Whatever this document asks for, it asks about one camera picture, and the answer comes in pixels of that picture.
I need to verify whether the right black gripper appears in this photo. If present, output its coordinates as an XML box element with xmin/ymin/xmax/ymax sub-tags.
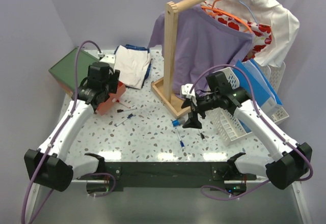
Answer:
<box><xmin>181</xmin><ymin>92</ymin><xmax>220</xmax><ymax>129</ymax></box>

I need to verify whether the blue grey cylinder cap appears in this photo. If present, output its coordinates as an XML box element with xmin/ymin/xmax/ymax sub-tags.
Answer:
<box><xmin>172</xmin><ymin>118</ymin><xmax>185</xmax><ymax>127</ymax></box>

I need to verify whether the black cap whiteboard pen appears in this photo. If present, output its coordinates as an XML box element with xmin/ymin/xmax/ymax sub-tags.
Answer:
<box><xmin>117</xmin><ymin>107</ymin><xmax>138</xmax><ymax>113</ymax></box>

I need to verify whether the green drawer box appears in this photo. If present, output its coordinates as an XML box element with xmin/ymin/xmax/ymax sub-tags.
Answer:
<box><xmin>48</xmin><ymin>47</ymin><xmax>98</xmax><ymax>97</ymax></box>

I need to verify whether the blue cap whiteboard pen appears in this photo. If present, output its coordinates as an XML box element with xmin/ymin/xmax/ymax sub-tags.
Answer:
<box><xmin>115</xmin><ymin>114</ymin><xmax>134</xmax><ymax>127</ymax></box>

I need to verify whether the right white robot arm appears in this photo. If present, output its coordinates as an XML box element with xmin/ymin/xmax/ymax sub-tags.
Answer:
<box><xmin>180</xmin><ymin>71</ymin><xmax>313</xmax><ymax>189</ymax></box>

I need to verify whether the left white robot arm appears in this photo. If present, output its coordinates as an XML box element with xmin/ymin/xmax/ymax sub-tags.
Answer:
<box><xmin>24</xmin><ymin>62</ymin><xmax>120</xmax><ymax>192</ymax></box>

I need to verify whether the folded white cloth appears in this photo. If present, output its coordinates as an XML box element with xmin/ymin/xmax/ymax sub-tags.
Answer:
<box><xmin>112</xmin><ymin>45</ymin><xmax>151</xmax><ymax>90</ymax></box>

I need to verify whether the wooden clothes rack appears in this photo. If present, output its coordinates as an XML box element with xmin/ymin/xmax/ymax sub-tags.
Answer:
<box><xmin>151</xmin><ymin>0</ymin><xmax>205</xmax><ymax>119</ymax></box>

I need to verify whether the white perforated file holder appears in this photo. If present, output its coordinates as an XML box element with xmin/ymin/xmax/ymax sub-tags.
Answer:
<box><xmin>206</xmin><ymin>63</ymin><xmax>289</xmax><ymax>146</ymax></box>

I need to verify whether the purple t-shirt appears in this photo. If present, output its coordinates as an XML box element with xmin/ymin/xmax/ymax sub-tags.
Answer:
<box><xmin>147</xmin><ymin>4</ymin><xmax>255</xmax><ymax>100</ymax></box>

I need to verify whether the blue folder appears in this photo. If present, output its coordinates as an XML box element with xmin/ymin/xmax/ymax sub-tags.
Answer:
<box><xmin>235</xmin><ymin>59</ymin><xmax>282</xmax><ymax>116</ymax></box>

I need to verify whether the orange hanger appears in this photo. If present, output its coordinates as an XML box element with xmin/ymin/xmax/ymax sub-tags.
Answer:
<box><xmin>201</xmin><ymin>0</ymin><xmax>253</xmax><ymax>34</ymax></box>

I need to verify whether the red floral white garment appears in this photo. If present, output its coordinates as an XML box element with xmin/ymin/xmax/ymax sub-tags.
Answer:
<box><xmin>201</xmin><ymin>2</ymin><xmax>272</xmax><ymax>62</ymax></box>

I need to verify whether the white shirt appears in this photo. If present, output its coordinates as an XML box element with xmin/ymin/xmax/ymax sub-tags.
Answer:
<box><xmin>214</xmin><ymin>0</ymin><xmax>300</xmax><ymax>67</ymax></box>

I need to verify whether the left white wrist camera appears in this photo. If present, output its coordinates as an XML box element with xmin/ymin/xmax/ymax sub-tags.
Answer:
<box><xmin>98</xmin><ymin>52</ymin><xmax>116</xmax><ymax>69</ymax></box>

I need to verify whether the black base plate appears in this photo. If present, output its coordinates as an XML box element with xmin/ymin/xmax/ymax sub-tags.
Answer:
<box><xmin>76</xmin><ymin>161</ymin><xmax>258</xmax><ymax>193</ymax></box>

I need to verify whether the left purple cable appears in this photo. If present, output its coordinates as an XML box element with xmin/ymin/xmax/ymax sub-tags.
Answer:
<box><xmin>20</xmin><ymin>40</ymin><xmax>117</xmax><ymax>224</ymax></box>

